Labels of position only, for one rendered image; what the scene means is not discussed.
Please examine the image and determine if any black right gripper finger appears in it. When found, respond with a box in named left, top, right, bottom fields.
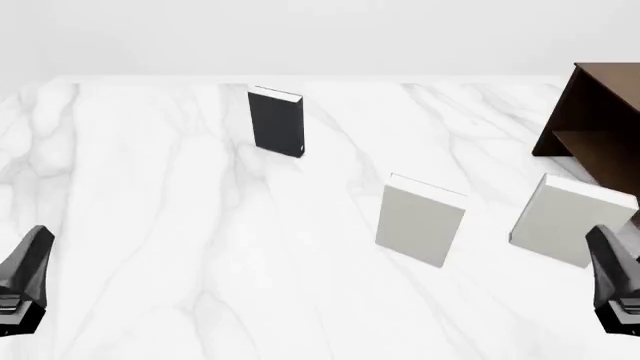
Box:
left=585, top=224, right=640, bottom=309

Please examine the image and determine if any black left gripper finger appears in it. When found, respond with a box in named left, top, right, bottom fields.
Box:
left=0, top=224, right=56, bottom=309

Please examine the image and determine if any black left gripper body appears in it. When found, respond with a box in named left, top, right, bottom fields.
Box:
left=0, top=286, right=47, bottom=337

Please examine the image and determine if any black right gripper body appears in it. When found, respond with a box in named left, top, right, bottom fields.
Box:
left=593, top=288, right=640, bottom=335

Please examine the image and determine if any pale grey book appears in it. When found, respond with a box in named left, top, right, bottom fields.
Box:
left=508, top=172, right=640, bottom=270
left=375, top=172, right=469, bottom=270

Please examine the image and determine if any dark brown wooden shelf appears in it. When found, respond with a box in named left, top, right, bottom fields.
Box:
left=531, top=61, right=640, bottom=200

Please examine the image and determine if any black book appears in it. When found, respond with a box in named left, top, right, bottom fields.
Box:
left=247, top=84, right=307, bottom=159

